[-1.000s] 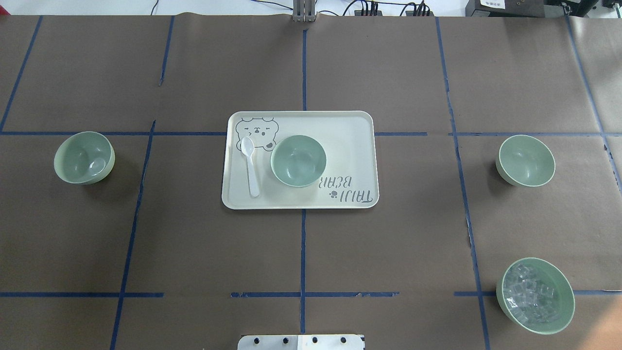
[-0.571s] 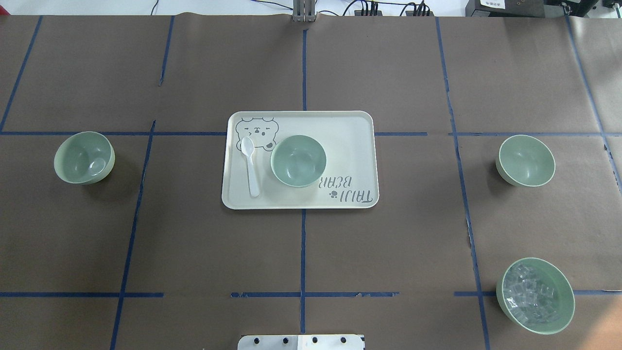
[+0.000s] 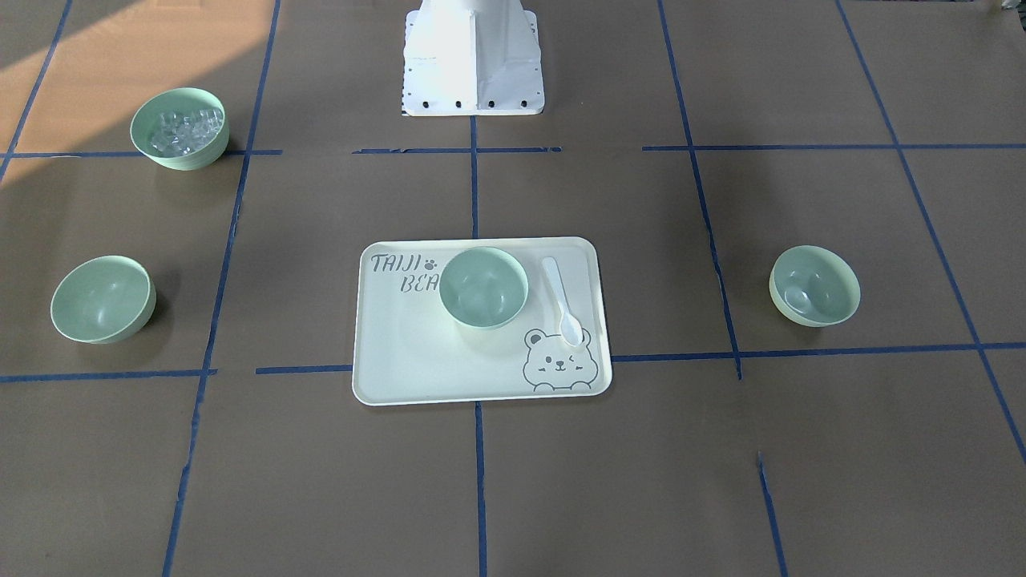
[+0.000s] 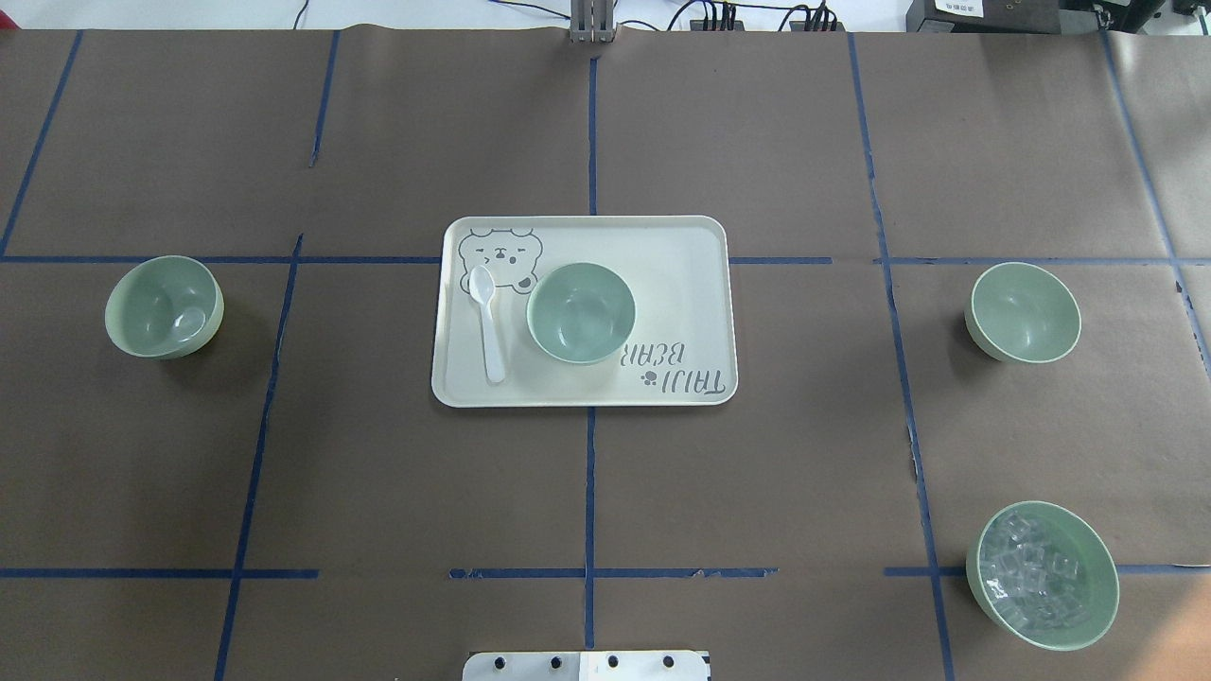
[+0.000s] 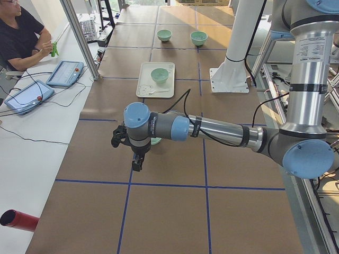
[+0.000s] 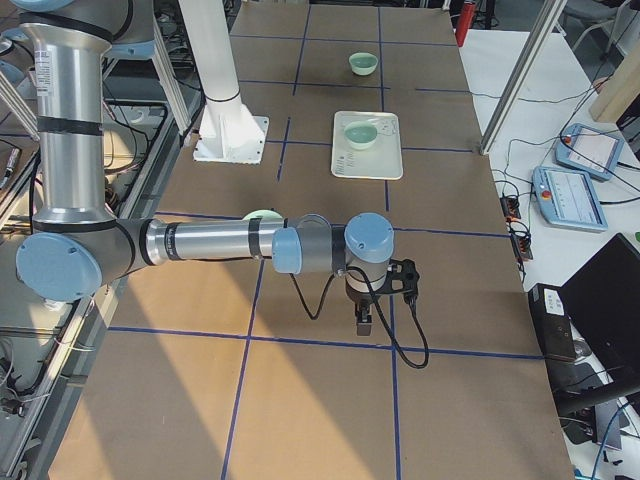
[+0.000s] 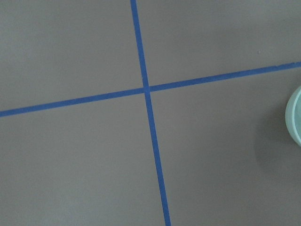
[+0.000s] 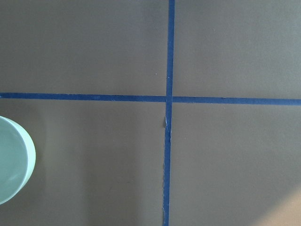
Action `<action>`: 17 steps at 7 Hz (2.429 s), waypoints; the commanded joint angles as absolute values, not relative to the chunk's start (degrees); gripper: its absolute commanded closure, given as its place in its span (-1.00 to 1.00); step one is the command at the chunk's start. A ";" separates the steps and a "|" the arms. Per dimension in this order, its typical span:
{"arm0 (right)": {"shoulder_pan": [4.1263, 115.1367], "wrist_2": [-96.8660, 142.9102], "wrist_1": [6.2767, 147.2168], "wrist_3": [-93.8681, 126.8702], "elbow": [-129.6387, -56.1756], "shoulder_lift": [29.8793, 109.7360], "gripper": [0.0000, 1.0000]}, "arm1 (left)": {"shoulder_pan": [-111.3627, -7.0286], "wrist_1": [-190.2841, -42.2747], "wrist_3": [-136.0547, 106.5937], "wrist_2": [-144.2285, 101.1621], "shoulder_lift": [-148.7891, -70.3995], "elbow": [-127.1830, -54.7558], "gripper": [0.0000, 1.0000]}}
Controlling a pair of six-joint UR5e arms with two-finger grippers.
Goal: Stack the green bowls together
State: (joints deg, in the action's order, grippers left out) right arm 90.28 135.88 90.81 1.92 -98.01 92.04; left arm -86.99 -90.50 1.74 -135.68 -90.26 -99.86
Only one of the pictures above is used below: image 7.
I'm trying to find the green bowl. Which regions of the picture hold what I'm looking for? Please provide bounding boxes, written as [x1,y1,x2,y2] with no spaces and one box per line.
[285,87,301,146]

